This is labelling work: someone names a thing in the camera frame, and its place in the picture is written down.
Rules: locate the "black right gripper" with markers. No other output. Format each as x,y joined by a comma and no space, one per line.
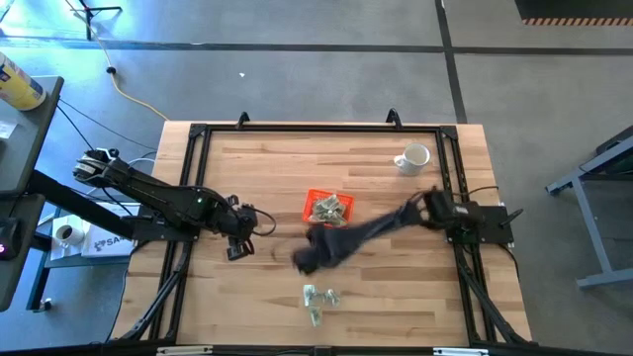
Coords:
319,252

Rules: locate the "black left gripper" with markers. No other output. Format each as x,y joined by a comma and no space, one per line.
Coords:
240,222

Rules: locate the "orange plastic basket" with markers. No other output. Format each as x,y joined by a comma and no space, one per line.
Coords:
308,203

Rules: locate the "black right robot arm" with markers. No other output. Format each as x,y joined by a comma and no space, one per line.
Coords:
376,230

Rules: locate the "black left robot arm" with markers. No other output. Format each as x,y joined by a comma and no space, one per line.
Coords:
148,193

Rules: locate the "white printed box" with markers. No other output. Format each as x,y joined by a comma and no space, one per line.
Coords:
106,247

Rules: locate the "silver aluminium bar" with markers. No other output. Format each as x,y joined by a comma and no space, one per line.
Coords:
460,351
185,350

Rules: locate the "patterned white mug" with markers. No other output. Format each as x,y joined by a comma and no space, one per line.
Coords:
418,157

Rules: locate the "dark side table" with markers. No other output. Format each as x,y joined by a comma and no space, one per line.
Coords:
89,262

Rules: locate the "black diagonal beam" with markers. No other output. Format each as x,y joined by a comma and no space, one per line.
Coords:
64,195

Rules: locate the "grey side desk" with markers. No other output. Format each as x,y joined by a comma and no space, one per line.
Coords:
29,148

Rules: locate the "black device with red light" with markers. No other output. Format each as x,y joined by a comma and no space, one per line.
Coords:
9,237

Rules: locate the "white paper sheet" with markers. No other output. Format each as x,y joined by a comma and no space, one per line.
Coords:
7,129

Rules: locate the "black tripod stand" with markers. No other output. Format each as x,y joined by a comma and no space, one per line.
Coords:
88,22

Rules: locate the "yellow wipes canister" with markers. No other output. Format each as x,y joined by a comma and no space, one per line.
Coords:
20,84

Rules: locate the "black mat with hazard stripe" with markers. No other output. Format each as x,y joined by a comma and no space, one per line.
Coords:
569,10

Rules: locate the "black aluminium table frame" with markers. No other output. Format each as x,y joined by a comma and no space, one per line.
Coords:
321,128

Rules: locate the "blue grey desk frame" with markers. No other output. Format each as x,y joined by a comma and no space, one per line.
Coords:
589,222

